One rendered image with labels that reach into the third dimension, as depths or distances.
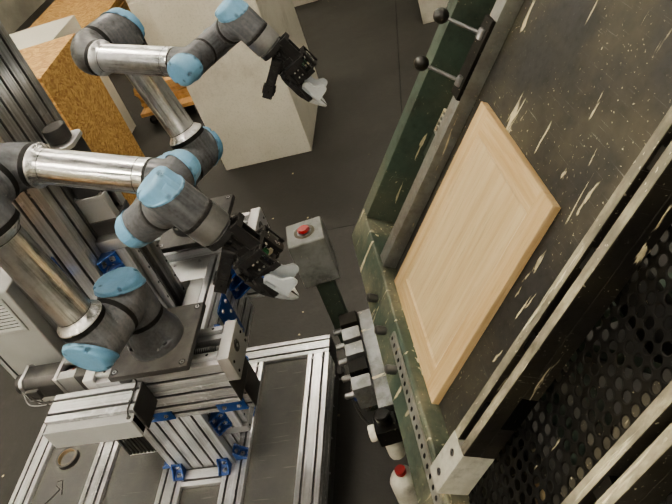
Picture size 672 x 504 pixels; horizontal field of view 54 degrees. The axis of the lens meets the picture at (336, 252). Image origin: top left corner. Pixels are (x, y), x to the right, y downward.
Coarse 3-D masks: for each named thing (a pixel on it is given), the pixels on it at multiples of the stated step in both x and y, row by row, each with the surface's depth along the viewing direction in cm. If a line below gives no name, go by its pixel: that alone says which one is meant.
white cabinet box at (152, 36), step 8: (144, 0) 541; (136, 8) 546; (144, 8) 545; (136, 16) 550; (144, 16) 550; (144, 24) 554; (152, 24) 554; (152, 32) 559; (152, 40) 563; (160, 40) 563
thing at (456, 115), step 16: (496, 0) 152; (512, 0) 147; (496, 16) 150; (512, 16) 150; (496, 32) 151; (496, 48) 154; (480, 64) 156; (480, 80) 158; (464, 96) 160; (448, 112) 166; (464, 112) 163; (448, 128) 165; (432, 144) 172; (448, 144) 168; (432, 160) 171; (416, 176) 179; (432, 176) 174; (416, 192) 177; (416, 208) 179; (400, 224) 184; (416, 224) 183; (400, 240) 186; (384, 256) 191; (400, 256) 189
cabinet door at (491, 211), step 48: (480, 144) 152; (480, 192) 148; (528, 192) 130; (432, 240) 168; (480, 240) 145; (528, 240) 127; (432, 288) 163; (480, 288) 141; (432, 336) 159; (480, 336) 141; (432, 384) 154
